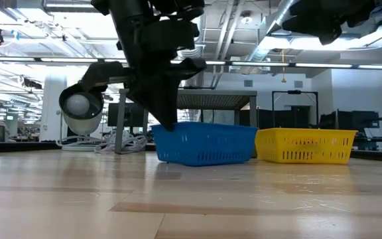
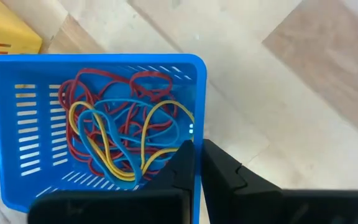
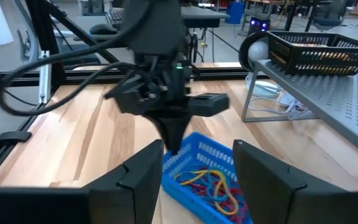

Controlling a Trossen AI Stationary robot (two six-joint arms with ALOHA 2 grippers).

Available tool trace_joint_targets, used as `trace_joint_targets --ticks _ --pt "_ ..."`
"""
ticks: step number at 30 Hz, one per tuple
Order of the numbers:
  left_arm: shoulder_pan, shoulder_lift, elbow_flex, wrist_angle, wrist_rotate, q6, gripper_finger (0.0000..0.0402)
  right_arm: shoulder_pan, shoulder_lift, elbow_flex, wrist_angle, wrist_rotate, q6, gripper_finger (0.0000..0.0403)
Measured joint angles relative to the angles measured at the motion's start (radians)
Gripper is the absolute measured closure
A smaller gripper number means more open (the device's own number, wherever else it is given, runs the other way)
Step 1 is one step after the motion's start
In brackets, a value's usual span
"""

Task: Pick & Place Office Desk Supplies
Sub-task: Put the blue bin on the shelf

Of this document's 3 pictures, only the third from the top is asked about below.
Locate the black computer mouse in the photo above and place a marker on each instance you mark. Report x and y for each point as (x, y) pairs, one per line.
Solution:
(102, 29)

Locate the blue plastic basket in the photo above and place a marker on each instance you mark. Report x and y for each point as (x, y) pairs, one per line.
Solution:
(191, 202)

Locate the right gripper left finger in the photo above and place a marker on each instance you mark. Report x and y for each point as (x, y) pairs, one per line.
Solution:
(73, 205)

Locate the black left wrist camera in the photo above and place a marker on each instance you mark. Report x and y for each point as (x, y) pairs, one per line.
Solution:
(208, 104)

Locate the blue bin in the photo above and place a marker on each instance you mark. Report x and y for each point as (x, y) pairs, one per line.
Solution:
(235, 12)

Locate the grey perforated metal riser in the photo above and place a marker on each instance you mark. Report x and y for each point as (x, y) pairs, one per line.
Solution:
(337, 99)

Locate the black desk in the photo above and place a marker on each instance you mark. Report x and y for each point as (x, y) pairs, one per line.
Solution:
(204, 15)

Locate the computer with purple lights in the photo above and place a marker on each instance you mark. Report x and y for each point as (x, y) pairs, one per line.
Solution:
(259, 24)

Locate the black keyboard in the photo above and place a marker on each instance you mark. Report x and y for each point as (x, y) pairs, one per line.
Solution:
(115, 18)

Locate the yellow rubber band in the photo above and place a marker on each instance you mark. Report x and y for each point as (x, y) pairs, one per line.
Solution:
(211, 171)

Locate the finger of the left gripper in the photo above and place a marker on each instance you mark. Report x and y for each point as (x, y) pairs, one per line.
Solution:
(172, 130)

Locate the black plastic basket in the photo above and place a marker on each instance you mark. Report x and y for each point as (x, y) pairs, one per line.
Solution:
(319, 56)

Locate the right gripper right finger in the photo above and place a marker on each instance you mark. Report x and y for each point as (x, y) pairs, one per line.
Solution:
(306, 205)

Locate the black frame clip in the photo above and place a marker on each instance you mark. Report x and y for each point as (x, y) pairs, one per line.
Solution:
(11, 138)

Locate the dark office chair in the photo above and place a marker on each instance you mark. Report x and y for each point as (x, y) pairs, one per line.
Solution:
(329, 20)

